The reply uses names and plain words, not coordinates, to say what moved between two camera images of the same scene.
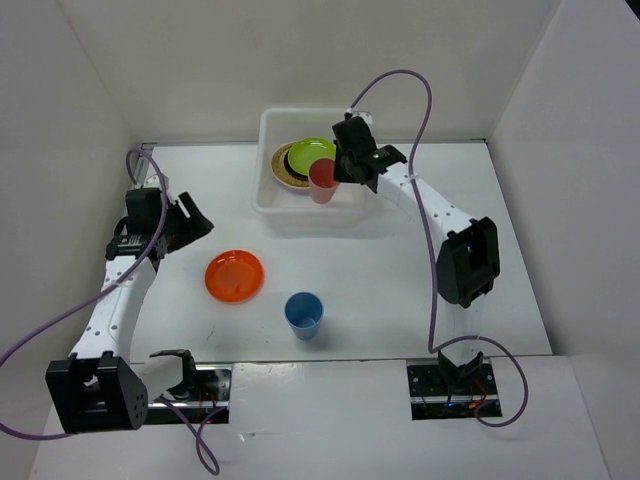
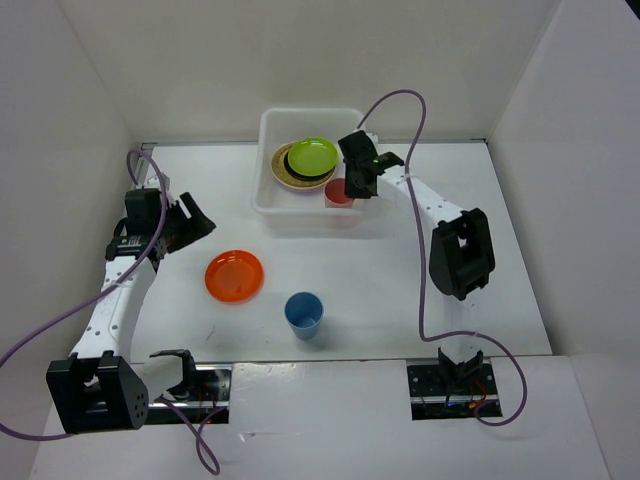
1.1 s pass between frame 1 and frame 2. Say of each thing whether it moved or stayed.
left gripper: stayed
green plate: stayed
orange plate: stayed
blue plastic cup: stayed
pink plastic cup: moved
